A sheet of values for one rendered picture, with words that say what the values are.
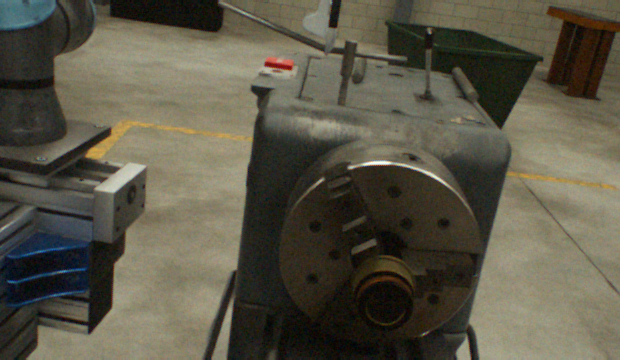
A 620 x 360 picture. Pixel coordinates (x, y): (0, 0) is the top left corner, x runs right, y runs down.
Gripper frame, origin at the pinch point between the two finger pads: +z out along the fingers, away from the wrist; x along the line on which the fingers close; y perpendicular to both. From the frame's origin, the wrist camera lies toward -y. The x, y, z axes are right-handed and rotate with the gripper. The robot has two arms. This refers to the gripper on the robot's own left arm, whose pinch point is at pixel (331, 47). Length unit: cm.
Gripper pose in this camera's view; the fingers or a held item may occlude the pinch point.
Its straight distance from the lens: 114.6
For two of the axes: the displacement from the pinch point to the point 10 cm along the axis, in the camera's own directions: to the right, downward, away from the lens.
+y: -9.9, -1.5, -0.1
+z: -1.4, 9.2, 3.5
